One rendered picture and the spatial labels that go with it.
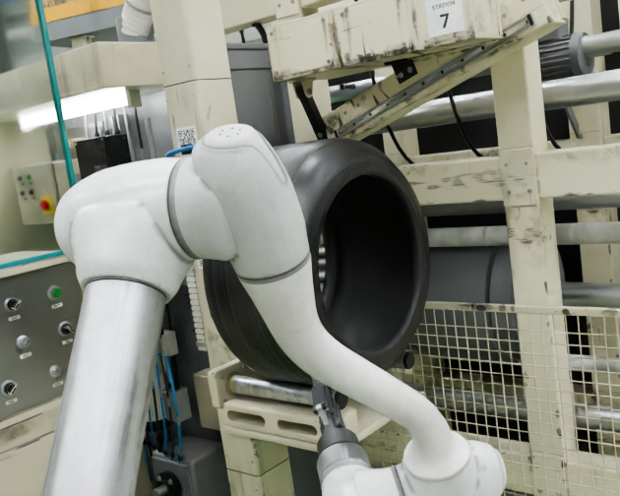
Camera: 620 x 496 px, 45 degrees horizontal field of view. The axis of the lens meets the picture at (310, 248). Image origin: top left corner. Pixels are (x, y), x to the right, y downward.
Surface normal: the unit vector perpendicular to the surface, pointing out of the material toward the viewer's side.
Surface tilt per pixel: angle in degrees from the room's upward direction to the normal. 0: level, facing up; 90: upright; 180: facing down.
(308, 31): 90
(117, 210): 62
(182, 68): 90
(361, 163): 79
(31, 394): 90
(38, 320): 90
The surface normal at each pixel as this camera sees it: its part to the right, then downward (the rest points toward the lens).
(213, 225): -0.12, 0.44
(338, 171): 0.68, -0.17
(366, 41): -0.63, 0.20
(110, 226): -0.28, -0.31
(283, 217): 0.70, 0.14
